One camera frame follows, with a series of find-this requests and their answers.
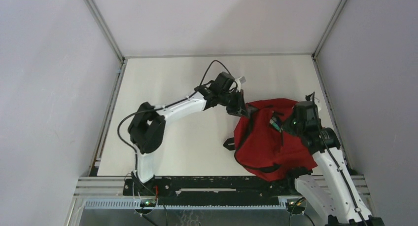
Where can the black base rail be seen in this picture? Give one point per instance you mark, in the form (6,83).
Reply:
(211,191)

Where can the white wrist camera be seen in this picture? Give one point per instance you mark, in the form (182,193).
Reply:
(239,82)
(317,102)

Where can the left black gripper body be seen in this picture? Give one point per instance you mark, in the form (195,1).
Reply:
(231,100)

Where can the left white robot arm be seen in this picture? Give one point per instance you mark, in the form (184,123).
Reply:
(147,128)

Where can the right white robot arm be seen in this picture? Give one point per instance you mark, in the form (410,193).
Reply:
(341,205)

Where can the teal white tube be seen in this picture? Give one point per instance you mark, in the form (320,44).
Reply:
(272,120)

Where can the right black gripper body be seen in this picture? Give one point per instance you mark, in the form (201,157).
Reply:
(294,127)

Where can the red student backpack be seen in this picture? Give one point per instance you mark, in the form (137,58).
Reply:
(263,151)

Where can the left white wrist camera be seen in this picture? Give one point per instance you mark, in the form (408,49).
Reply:
(239,82)

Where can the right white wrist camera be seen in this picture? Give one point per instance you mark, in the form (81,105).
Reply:
(317,102)

